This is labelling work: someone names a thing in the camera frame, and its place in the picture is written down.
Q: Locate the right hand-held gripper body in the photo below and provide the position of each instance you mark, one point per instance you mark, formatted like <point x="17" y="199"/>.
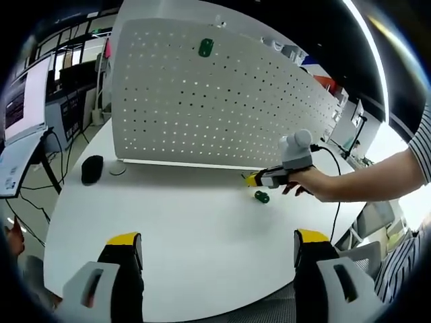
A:
<point x="296" y="154"/>

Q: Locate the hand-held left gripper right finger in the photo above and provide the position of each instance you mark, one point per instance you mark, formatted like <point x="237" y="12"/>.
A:
<point x="330" y="296"/>

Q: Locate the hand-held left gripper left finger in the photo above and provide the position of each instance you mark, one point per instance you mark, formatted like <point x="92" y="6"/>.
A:
<point x="101" y="296"/>

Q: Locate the white perforated mounting plate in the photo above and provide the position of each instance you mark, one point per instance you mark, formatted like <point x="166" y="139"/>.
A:
<point x="208" y="111"/>

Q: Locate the person's right hand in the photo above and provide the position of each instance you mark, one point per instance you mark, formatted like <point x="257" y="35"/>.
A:
<point x="308" y="180"/>

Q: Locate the black tripod stand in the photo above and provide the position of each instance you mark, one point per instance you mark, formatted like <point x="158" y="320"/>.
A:
<point x="357" y="134"/>

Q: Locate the monitor on tripod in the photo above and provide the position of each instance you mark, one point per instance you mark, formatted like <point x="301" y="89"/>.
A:
<point x="359" y="111"/>

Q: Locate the person's striped shirt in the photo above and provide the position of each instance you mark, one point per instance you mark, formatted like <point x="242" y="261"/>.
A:
<point x="421" y="151"/>

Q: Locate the black round speaker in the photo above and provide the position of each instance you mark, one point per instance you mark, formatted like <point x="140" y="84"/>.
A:
<point x="92" y="170"/>

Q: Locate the ceiling light strip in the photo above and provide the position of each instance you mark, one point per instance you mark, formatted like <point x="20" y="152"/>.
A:
<point x="370" y="50"/>

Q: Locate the black laptop stand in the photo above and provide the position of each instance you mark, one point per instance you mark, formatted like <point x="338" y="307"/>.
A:
<point x="50" y="165"/>

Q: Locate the white pole stand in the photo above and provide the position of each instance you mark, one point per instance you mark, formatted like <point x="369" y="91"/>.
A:
<point x="98" y="94"/>

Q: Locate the pink hanging item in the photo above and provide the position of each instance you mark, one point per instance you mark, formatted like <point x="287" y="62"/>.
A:
<point x="108" y="48"/>

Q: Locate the computer monitor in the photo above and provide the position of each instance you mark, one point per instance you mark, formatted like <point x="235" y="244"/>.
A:
<point x="25" y="101"/>

